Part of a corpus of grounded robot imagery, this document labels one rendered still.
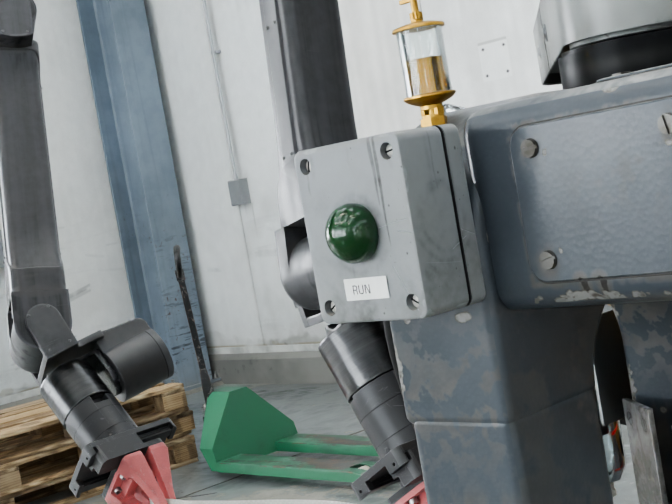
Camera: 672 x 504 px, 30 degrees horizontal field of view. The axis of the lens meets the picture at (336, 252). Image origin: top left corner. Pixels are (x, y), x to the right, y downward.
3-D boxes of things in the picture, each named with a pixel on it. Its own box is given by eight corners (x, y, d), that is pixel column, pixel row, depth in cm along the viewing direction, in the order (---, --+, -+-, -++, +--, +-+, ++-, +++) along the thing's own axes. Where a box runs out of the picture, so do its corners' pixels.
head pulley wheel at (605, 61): (532, 102, 73) (525, 60, 72) (619, 91, 79) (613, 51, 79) (668, 74, 66) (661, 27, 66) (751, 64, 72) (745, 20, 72)
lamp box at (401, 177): (322, 325, 65) (291, 152, 64) (382, 308, 68) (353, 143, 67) (428, 318, 59) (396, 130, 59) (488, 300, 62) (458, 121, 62)
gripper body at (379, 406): (500, 432, 94) (449, 348, 96) (408, 469, 87) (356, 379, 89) (451, 470, 98) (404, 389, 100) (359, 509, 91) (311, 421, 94)
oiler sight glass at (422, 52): (397, 99, 68) (386, 35, 68) (427, 96, 70) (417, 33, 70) (431, 91, 66) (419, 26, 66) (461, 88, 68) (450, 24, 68)
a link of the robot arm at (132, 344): (12, 346, 131) (19, 312, 124) (107, 300, 137) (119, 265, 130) (70, 441, 128) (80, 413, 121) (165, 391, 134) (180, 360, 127)
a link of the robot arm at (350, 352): (301, 347, 97) (329, 312, 93) (369, 323, 101) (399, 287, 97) (344, 424, 95) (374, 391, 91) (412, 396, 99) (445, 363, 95)
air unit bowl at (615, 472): (577, 485, 87) (562, 399, 87) (601, 473, 89) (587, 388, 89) (613, 488, 85) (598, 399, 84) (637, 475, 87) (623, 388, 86)
